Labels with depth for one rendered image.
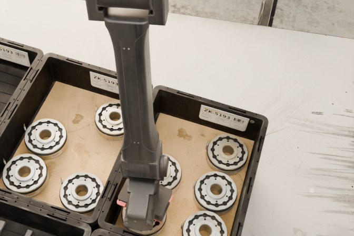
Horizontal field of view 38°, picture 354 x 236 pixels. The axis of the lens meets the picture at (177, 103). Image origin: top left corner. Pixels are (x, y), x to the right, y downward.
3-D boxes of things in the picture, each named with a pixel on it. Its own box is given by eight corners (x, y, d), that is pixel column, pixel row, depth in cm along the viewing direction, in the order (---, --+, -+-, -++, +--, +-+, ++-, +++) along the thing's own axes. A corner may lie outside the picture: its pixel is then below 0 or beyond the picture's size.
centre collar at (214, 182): (208, 178, 124) (208, 177, 124) (228, 184, 124) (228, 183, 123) (203, 196, 121) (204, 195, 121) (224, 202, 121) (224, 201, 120)
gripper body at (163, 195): (160, 219, 109) (162, 207, 103) (117, 201, 110) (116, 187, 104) (172, 193, 112) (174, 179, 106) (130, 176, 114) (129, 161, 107)
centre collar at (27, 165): (21, 160, 123) (21, 158, 123) (39, 168, 122) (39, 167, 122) (9, 176, 120) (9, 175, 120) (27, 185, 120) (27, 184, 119)
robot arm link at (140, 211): (168, 151, 96) (122, 147, 97) (159, 210, 90) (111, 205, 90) (170, 178, 106) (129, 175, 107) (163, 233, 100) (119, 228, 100)
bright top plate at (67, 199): (74, 166, 124) (74, 165, 123) (111, 183, 122) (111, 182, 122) (51, 201, 118) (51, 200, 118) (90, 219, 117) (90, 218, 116)
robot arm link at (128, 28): (168, -35, 70) (90, -40, 71) (163, -12, 66) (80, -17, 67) (173, 162, 100) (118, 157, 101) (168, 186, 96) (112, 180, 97)
